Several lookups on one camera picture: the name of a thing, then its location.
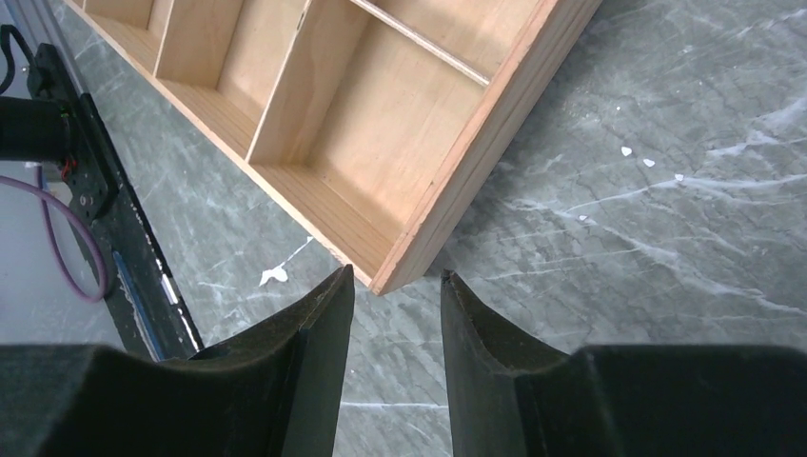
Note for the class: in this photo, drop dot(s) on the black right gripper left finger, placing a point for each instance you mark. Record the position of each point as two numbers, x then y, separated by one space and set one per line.
271 390

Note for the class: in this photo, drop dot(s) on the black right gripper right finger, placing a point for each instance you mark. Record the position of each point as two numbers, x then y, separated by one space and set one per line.
510 394

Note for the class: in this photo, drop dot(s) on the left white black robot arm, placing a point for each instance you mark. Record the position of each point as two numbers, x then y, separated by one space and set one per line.
37 129

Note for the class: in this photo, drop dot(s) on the wooden compartment tray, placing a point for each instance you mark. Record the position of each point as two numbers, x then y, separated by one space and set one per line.
373 124

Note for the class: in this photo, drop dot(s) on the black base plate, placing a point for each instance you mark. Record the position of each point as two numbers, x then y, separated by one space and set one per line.
145 304

